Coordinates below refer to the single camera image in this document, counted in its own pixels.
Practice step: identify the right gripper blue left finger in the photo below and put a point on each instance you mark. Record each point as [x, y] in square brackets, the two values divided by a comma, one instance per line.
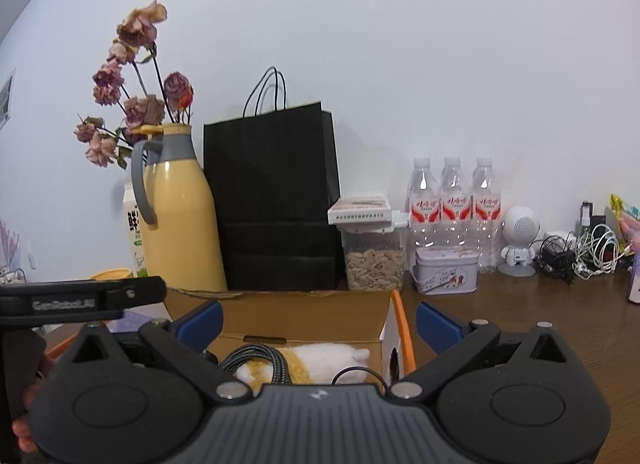
[200, 327]

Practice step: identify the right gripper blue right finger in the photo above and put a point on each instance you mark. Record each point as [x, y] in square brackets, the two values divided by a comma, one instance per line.
[438, 329]

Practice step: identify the yellow white plush toy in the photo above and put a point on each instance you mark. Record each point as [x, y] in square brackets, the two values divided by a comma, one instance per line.
[314, 364]

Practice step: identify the person left hand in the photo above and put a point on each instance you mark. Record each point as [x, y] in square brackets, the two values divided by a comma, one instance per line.
[20, 426]

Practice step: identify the small printed tin box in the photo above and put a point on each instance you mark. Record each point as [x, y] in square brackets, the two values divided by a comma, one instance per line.
[445, 270]

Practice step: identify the red cardboard box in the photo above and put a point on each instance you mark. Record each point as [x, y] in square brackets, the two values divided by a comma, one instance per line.
[375, 320]

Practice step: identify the yellow thermos jug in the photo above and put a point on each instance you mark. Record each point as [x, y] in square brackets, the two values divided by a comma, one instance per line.
[177, 209]

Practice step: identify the yellow mug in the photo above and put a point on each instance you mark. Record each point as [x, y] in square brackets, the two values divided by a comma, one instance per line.
[112, 274]

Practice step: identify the clear seed container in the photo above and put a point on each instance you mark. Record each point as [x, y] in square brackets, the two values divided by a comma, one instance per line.
[375, 253]

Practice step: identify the white milk carton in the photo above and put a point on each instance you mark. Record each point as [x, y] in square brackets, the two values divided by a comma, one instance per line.
[133, 224]

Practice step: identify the water bottle left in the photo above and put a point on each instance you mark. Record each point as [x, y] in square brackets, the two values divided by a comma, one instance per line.
[423, 205]

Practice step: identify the water bottle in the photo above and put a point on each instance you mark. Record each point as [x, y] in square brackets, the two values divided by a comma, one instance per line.
[455, 203]
[423, 205]
[486, 200]

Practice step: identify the white robot figurine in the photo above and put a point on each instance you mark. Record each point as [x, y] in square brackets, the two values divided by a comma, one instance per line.
[520, 229]

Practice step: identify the water bottle middle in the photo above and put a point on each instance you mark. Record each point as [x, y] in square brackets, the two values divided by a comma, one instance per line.
[455, 203]

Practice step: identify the water bottle right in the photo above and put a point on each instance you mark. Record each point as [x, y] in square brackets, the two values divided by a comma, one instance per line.
[486, 200]

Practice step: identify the white flat box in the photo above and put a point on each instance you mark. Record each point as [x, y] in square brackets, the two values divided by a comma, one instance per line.
[360, 209]

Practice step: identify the black paper bag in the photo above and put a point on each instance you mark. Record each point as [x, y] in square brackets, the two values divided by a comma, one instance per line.
[274, 176]

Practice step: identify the purple tissue pack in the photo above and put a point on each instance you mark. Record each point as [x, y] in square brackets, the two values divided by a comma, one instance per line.
[634, 286]

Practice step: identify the colourful snack bag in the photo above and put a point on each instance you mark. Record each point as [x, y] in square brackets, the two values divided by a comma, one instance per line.
[628, 221]

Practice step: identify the dried rose bouquet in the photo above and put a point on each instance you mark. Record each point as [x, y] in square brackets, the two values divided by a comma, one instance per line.
[129, 80]

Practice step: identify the metal wire rack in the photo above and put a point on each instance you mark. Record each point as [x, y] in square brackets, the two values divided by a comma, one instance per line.
[9, 276]

